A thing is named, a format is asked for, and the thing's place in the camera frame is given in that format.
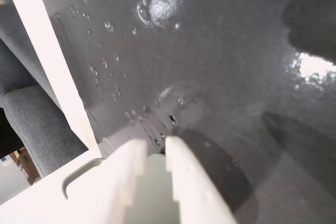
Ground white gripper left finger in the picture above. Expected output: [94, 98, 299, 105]
[61, 138, 148, 224]

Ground brown cardboard box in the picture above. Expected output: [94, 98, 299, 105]
[9, 147, 42, 186]

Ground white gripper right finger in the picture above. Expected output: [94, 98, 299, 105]
[165, 135, 238, 224]

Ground black object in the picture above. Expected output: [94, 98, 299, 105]
[0, 108, 26, 158]

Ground grey fabric sofa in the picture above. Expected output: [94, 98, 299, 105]
[0, 2, 89, 178]

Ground black glossy mat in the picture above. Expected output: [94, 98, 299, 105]
[33, 0, 336, 224]

